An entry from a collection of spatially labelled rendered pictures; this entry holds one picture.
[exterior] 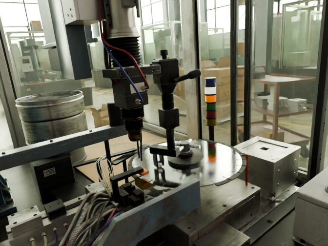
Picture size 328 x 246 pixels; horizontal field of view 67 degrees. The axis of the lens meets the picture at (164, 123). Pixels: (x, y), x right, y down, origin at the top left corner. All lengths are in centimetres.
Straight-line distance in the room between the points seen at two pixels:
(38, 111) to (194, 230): 84
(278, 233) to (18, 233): 70
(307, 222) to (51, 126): 102
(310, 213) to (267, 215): 17
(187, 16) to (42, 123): 84
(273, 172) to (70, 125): 87
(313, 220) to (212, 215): 25
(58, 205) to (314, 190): 68
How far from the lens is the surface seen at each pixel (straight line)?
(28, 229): 77
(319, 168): 102
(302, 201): 75
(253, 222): 84
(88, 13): 62
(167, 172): 70
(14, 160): 77
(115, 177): 64
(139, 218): 49
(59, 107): 120
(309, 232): 79
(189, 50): 132
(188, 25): 132
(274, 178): 92
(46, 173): 97
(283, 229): 86
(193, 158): 74
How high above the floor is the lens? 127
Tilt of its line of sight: 16 degrees down
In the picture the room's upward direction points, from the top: 5 degrees counter-clockwise
